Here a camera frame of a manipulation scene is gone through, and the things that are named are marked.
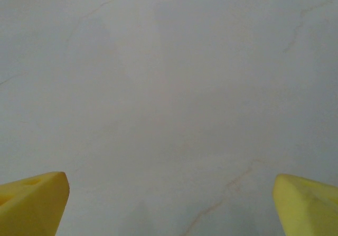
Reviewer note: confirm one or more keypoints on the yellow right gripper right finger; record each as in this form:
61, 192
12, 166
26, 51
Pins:
309, 209

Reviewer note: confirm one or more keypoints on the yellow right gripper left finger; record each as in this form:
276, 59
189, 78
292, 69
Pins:
31, 207

